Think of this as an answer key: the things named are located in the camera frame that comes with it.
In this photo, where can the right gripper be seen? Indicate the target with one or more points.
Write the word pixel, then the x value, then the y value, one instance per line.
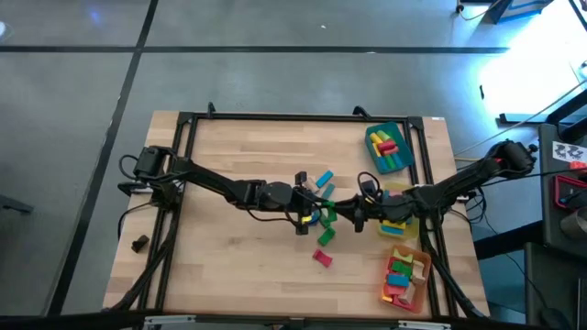
pixel 385 208

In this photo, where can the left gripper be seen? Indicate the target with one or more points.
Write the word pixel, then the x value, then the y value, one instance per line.
pixel 280 196

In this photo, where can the green rectangular block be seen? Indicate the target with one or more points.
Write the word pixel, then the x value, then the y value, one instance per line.
pixel 329 214

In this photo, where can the natural wood cylinder block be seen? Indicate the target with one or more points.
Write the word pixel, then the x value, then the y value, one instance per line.
pixel 312 183

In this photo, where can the small green block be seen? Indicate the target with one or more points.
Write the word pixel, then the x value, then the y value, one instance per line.
pixel 326 236

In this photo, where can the red arch block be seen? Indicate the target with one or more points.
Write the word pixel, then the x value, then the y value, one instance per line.
pixel 322 258
pixel 392 289

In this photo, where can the yellow rectangular block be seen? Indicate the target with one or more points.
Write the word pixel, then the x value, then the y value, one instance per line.
pixel 394 224

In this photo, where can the yellow cylinder block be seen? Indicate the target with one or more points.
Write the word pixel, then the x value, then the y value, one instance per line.
pixel 376 150

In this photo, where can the blue cylinder block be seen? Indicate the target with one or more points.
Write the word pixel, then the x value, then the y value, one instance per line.
pixel 397 160

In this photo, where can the red rectangular block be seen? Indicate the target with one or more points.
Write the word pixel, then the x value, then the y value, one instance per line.
pixel 390 150

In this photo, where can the pink red cylinder block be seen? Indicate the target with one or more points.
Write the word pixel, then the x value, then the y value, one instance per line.
pixel 386 145

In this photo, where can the lime green arch block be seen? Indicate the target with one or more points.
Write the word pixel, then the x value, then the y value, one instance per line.
pixel 402 256

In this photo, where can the thick yellow block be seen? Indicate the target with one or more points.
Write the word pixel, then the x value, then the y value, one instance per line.
pixel 375 138

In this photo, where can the lime green cylinder block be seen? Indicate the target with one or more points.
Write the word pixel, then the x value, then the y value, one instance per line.
pixel 384 135

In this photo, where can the yellow arch block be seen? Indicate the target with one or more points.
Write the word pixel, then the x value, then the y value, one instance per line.
pixel 386 299

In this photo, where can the small natural wood block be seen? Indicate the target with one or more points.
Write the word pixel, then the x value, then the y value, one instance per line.
pixel 418 278

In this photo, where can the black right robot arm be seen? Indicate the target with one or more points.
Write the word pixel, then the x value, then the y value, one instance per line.
pixel 472 176

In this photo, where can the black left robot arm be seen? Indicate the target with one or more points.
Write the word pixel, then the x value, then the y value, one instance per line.
pixel 202 176

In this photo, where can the teal rectangular block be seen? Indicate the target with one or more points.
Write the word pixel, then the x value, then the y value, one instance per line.
pixel 328 191

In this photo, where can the yellow translucent plastic bin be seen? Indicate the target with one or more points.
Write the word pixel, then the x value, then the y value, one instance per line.
pixel 415 227

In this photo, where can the teal plastic bin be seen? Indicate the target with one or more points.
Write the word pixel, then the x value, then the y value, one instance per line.
pixel 403 142

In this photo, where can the orange translucent plastic bin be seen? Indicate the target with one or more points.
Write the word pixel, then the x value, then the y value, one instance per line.
pixel 424 270

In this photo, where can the small black object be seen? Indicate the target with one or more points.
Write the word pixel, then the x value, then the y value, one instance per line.
pixel 140 243

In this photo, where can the black stand bar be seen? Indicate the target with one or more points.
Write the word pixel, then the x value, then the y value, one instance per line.
pixel 523 118

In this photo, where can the black side table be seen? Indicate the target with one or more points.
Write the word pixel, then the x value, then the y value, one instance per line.
pixel 548 220

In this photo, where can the black office desk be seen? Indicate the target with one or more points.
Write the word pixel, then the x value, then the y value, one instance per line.
pixel 550 275

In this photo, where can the red black case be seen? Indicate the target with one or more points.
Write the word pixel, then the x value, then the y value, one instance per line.
pixel 568 192

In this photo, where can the printed paper sheet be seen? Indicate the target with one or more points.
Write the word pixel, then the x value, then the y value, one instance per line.
pixel 568 151

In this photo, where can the grey metal cup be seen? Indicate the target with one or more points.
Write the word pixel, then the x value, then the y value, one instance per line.
pixel 575 224

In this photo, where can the small red object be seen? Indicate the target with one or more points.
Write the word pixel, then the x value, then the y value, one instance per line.
pixel 579 165

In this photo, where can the black computer mouse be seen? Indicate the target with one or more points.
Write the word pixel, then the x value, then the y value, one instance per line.
pixel 555 321

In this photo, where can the blue white equipment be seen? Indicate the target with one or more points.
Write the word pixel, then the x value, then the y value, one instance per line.
pixel 497 11

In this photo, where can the black beam with silver brackets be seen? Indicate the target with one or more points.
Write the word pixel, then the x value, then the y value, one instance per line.
pixel 69 321

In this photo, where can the dark grey floor object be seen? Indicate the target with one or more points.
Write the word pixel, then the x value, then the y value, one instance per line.
pixel 16 205

